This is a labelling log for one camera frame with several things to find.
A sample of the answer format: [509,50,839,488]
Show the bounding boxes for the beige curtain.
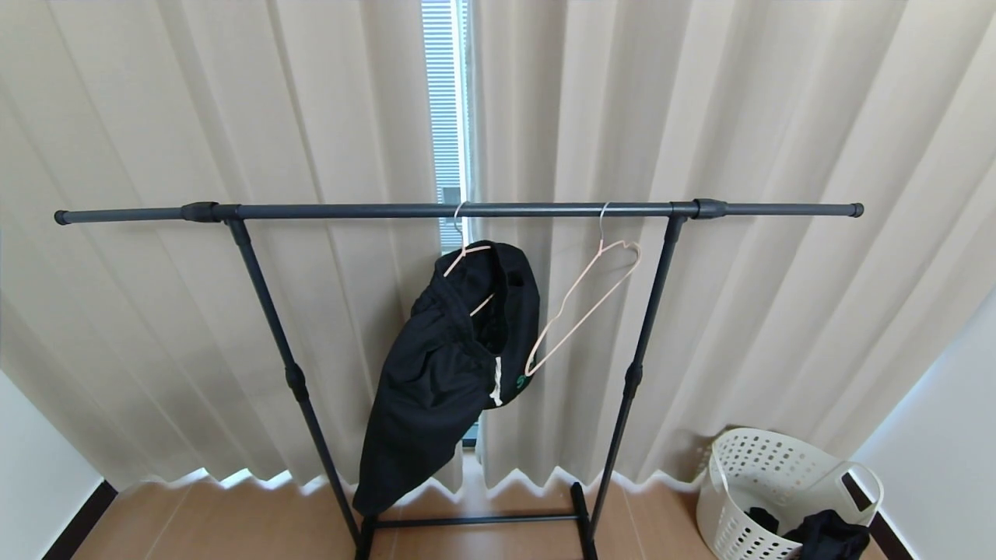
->
[0,0,468,495]
[471,0,996,495]

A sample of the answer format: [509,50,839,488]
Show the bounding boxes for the pink clothes hanger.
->
[524,202,643,378]
[442,202,499,318]

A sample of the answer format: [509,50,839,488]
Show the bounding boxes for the black garment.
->
[745,506,871,560]

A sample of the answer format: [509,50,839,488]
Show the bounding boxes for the white laundry basket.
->
[696,428,885,560]

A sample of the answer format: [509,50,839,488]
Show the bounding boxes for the black drawstring shorts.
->
[352,241,542,518]

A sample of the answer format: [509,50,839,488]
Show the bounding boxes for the black clothes rack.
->
[53,198,864,560]

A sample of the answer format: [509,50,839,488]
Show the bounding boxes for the window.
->
[422,0,480,449]

